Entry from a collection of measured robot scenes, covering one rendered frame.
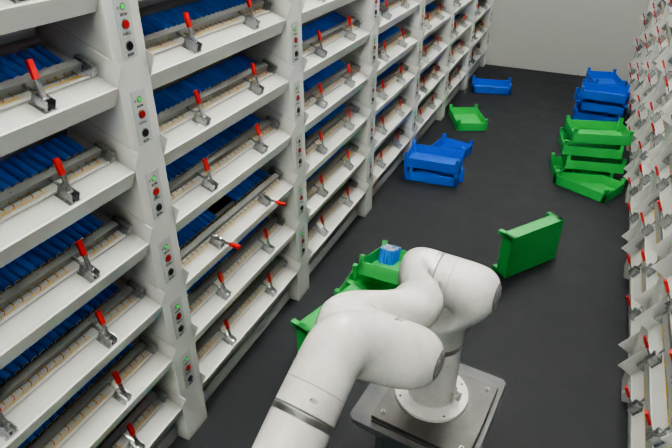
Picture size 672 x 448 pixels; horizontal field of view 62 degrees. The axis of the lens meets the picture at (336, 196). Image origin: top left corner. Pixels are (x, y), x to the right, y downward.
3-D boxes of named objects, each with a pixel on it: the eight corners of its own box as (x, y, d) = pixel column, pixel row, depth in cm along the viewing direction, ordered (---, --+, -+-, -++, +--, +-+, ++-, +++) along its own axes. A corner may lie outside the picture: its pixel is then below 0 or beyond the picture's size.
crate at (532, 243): (555, 258, 249) (541, 249, 255) (564, 219, 239) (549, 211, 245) (505, 278, 236) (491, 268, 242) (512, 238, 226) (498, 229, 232)
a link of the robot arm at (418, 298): (468, 303, 133) (405, 282, 140) (479, 256, 130) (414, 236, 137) (382, 395, 89) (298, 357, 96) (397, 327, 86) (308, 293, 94)
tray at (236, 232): (290, 195, 200) (298, 175, 194) (182, 294, 152) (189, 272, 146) (244, 165, 203) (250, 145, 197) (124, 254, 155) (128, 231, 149)
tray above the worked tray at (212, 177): (287, 146, 190) (300, 113, 182) (172, 236, 143) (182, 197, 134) (239, 116, 193) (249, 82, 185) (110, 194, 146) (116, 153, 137)
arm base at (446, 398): (478, 383, 149) (488, 330, 140) (451, 435, 134) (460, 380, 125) (413, 355, 157) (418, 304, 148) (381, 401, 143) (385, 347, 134)
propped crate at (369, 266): (380, 256, 249) (383, 239, 248) (424, 268, 242) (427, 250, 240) (356, 273, 222) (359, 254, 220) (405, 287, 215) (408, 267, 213)
